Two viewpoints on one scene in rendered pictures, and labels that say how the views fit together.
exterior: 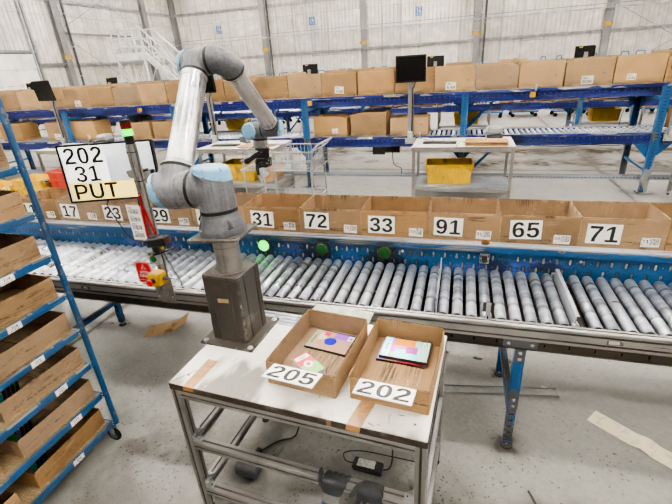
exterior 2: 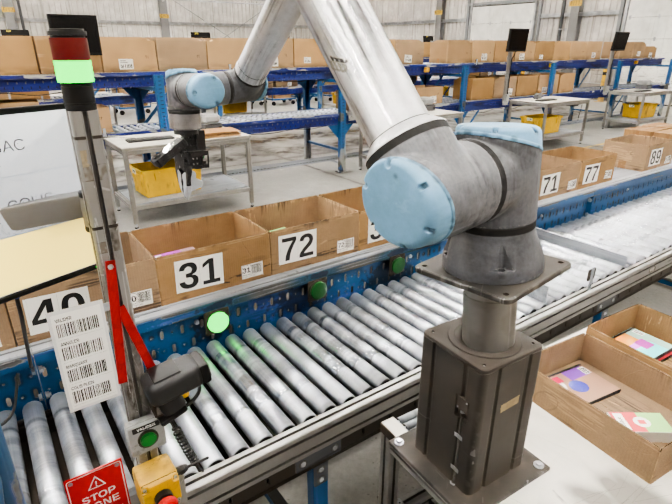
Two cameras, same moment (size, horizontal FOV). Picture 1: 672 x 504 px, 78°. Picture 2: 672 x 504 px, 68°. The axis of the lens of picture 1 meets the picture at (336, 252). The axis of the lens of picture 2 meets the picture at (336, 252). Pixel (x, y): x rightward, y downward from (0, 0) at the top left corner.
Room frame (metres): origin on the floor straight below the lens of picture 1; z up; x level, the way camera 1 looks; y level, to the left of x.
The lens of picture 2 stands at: (1.31, 1.36, 1.64)
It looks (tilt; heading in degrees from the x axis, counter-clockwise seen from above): 22 degrees down; 307
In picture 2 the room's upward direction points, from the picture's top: straight up
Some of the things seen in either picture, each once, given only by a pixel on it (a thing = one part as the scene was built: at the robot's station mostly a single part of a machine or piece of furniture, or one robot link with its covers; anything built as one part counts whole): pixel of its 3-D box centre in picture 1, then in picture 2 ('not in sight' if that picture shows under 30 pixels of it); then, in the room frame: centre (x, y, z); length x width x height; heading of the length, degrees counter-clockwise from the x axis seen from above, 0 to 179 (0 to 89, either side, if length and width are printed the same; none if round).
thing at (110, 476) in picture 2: (149, 272); (115, 487); (2.08, 1.04, 0.85); 0.16 x 0.01 x 0.13; 73
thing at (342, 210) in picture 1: (336, 214); (297, 231); (2.54, -0.02, 0.96); 0.39 x 0.29 x 0.17; 73
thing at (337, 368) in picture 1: (320, 348); (612, 396); (1.37, 0.09, 0.80); 0.38 x 0.28 x 0.10; 157
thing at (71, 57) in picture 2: (126, 128); (72, 60); (2.09, 0.97, 1.62); 0.05 x 0.05 x 0.06
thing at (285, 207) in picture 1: (280, 212); (201, 254); (2.66, 0.35, 0.96); 0.39 x 0.29 x 0.17; 73
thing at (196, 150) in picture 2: (262, 157); (190, 149); (2.58, 0.41, 1.35); 0.09 x 0.08 x 0.12; 76
